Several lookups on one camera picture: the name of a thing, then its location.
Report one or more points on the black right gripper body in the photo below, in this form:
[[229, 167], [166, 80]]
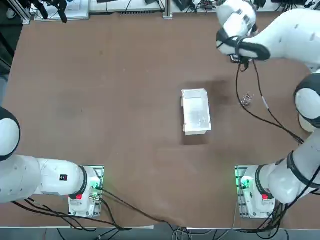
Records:
[[235, 59]]

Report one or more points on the small clear measuring cup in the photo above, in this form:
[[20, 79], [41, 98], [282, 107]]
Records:
[[247, 99]]

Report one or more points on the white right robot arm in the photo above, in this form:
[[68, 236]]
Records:
[[287, 37]]

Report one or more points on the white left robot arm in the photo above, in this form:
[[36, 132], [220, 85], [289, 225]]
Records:
[[37, 177]]

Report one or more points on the white rectangular bin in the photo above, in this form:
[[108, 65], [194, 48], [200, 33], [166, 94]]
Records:
[[196, 115]]

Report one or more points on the white sheet board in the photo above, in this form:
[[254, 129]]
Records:
[[77, 10]]

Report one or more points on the aluminium camera post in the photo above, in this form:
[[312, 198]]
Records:
[[168, 8]]

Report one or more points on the black tripod stand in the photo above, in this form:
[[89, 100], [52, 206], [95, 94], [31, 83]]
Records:
[[61, 11]]

